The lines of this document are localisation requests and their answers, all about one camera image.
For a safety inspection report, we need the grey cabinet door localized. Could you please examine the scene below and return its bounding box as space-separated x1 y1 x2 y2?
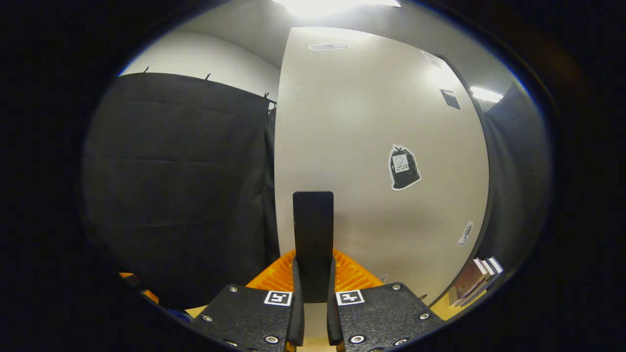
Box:
274 27 490 313

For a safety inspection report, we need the black backdrop cloth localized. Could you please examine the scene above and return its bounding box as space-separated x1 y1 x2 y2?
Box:
83 72 552 313

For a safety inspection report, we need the black cabinet door handle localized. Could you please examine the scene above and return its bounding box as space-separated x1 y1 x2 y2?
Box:
292 191 335 304

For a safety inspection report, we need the ceiling light panel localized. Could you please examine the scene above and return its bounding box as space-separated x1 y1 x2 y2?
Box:
470 87 504 103
274 0 402 18

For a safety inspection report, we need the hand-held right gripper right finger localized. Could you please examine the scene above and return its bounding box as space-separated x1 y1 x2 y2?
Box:
327 249 445 352

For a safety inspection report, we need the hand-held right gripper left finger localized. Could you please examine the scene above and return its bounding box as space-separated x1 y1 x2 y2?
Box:
193 249 305 352

